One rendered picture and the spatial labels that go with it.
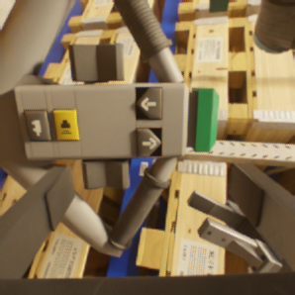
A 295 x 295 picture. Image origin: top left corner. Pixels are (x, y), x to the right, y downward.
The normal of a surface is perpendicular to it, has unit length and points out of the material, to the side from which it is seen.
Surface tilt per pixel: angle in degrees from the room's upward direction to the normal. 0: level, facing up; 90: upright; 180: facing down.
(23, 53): 68
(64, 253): 90
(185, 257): 90
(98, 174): 57
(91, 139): 74
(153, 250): 90
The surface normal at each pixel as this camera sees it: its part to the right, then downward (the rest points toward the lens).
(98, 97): 0.01, 0.30
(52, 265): -0.20, -0.44
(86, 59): 0.30, 0.28
